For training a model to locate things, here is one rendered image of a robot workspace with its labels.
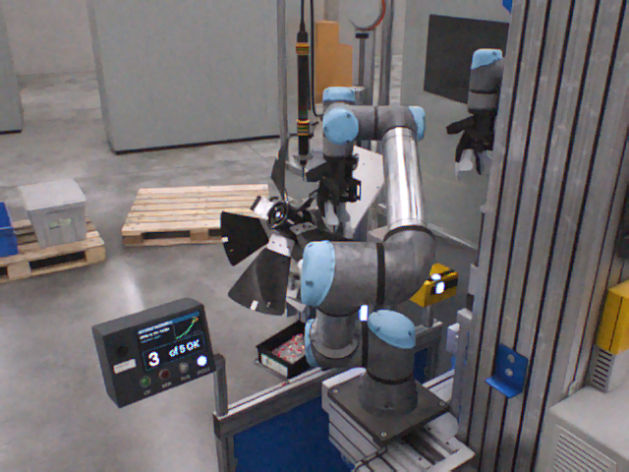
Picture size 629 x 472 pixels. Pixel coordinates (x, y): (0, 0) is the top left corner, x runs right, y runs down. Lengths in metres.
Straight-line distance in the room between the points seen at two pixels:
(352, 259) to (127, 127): 6.61
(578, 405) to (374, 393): 0.46
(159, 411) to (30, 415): 0.63
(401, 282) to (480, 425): 0.62
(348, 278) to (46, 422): 2.51
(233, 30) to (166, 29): 0.78
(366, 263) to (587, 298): 0.45
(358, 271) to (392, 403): 0.56
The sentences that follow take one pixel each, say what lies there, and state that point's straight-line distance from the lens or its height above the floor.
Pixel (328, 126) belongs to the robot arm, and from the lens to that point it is 1.29.
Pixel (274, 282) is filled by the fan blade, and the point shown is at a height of 1.01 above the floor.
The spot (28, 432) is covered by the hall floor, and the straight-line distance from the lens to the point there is 3.35.
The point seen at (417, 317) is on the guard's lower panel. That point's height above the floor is 0.52.
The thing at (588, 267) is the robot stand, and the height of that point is 1.53.
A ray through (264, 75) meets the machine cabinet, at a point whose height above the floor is 0.82.
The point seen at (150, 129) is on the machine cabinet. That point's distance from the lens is 7.59.
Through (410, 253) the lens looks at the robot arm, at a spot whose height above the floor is 1.58.
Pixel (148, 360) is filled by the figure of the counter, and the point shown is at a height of 1.16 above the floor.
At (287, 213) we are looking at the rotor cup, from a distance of 2.16.
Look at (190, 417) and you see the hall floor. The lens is 3.19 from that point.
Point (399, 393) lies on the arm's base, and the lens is 1.52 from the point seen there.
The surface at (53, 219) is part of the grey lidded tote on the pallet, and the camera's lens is 4.80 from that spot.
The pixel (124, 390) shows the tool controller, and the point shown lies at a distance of 1.56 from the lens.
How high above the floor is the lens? 2.04
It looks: 24 degrees down
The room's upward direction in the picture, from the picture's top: straight up
